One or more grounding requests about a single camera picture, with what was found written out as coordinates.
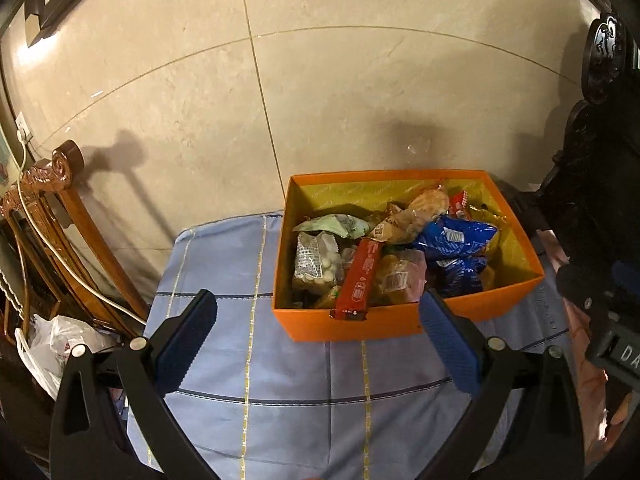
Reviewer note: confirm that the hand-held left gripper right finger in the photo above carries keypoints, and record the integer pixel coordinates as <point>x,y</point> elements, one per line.
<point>452,345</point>

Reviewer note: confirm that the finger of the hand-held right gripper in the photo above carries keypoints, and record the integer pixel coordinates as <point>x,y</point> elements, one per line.
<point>585,285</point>

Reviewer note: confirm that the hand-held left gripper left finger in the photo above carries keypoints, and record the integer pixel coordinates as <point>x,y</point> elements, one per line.
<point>185,345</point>

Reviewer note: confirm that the orange box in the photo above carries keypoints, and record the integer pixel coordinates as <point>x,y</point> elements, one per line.
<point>380,325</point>

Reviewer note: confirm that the green snack packet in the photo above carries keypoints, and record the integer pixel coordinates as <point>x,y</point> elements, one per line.
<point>335,225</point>

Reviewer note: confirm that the pink cloth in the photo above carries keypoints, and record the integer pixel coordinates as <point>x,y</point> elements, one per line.
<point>590,390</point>

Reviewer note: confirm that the blue and white packet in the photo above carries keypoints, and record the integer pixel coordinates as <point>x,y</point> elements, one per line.
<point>460,272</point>

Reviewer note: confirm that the large blue snack bag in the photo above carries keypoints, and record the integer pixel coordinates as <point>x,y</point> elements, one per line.
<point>455,235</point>

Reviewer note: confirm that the red cracker packet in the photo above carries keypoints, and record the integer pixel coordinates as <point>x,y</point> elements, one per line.
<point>360,280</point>

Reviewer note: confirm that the white plastic bag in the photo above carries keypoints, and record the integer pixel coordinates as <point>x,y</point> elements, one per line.
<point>55,332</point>

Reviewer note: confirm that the blue checked tablecloth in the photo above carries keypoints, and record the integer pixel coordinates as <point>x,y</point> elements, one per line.
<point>300,410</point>

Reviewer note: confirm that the small red packet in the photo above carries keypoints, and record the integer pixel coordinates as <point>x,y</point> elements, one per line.
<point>459,204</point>

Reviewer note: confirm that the clear bag of white candies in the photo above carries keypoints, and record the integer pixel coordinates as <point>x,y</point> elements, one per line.
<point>320,260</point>

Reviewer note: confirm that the carved brown wooden chair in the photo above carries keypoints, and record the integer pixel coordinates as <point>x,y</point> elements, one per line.
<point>65,200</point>

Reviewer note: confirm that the white wall socket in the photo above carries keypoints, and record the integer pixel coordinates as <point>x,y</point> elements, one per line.
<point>24,129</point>

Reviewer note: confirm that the dark framed wall panel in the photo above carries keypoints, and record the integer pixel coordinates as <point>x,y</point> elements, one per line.
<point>65,7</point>

